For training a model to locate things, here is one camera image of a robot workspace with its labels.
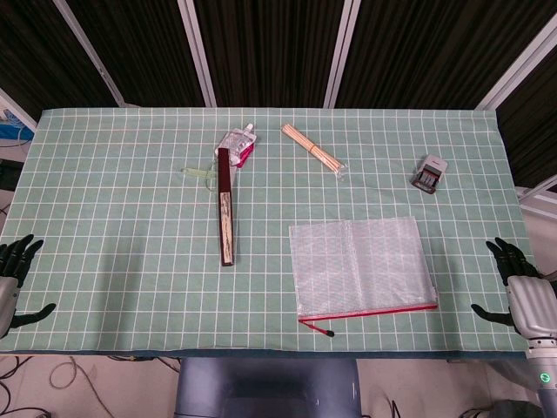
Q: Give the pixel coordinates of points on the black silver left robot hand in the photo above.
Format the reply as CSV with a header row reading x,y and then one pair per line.
x,y
8,287

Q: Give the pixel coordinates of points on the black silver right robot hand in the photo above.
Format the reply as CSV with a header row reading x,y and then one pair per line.
x,y
528,300

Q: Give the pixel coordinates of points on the white mesh bag red trim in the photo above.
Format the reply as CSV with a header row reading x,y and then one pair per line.
x,y
361,270

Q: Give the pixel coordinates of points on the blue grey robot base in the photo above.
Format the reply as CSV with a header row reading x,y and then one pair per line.
x,y
265,387

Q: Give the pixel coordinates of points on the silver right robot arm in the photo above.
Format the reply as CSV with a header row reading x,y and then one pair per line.
x,y
544,379

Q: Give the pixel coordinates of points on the green white grid tablecloth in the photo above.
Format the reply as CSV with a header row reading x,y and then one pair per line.
x,y
130,261

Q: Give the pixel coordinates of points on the grey date stamp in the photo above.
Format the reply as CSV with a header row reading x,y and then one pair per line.
x,y
430,174

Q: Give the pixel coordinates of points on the blue white box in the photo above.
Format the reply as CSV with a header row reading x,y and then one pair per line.
x,y
13,124

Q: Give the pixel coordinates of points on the pale green plastic clip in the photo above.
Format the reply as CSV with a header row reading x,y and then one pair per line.
x,y
198,173

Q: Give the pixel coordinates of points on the long dark red fan box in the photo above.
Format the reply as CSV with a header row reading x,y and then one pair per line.
x,y
226,209

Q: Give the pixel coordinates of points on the dark blue table cover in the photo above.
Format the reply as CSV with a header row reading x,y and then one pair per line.
x,y
261,354

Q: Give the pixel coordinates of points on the bundle of wooden sticks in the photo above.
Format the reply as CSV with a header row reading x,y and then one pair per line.
x,y
311,148

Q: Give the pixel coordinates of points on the silver pink spout pouch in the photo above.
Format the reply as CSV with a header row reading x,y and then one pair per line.
x,y
237,141

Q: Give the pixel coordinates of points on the white partition frame post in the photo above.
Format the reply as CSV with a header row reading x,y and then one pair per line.
x,y
198,52
93,52
341,52
518,69

